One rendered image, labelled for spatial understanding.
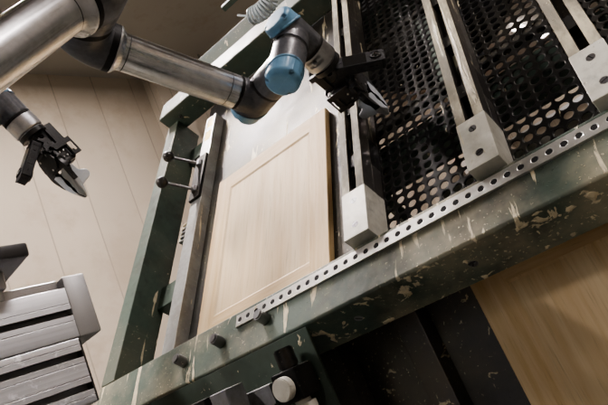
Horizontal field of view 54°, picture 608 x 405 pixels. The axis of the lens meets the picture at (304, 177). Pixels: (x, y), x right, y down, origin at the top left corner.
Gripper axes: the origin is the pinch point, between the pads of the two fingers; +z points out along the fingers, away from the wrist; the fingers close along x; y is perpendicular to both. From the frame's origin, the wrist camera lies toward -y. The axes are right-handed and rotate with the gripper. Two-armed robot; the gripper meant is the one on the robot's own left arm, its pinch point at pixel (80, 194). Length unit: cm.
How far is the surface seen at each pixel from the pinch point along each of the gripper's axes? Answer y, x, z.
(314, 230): 9, -43, 44
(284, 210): 19, -31, 38
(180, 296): 1.8, 2.6, 37.0
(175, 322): -5.3, 1.9, 40.4
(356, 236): -3, -61, 47
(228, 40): 132, 29, -21
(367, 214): 1, -63, 46
